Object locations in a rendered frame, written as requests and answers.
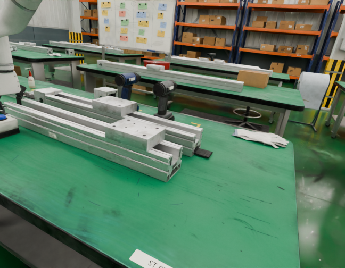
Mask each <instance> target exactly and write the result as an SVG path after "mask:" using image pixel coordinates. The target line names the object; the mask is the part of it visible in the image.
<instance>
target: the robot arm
mask: <svg viewBox="0 0 345 268"><path fill-rule="evenodd" d="M41 2H42V0H4V2H3V5H2V7H1V9H0V98H1V96H2V95H9V94H16V95H17V97H16V100H17V104H19V105H22V104H21V100H22V97H23V94H24V92H25V91H26V89H27V88H26V87H24V86H22V85H20V84H19V80H18V77H17V74H16V72H15V71H13V69H14V65H13V60H12V54H11V49H10V43H9V38H8V36H9V35H14V34H19V33H21V32H23V31H24V30H25V28H26V26H27V25H28V23H29V21H30V20H31V18H32V17H33V15H34V14H35V12H36V10H37V9H38V7H39V5H40V4H41ZM20 88H21V89H20ZM0 110H3V107H2V102H1V101H0Z"/></svg>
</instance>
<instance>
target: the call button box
mask: <svg viewBox="0 0 345 268"><path fill-rule="evenodd" d="M17 133H20V131H19V126H18V121H17V119H15V118H12V117H10V116H7V115H6V118H5V119H2V120H0V139H1V138H5V137H8V136H11V135H15V134H17Z"/></svg>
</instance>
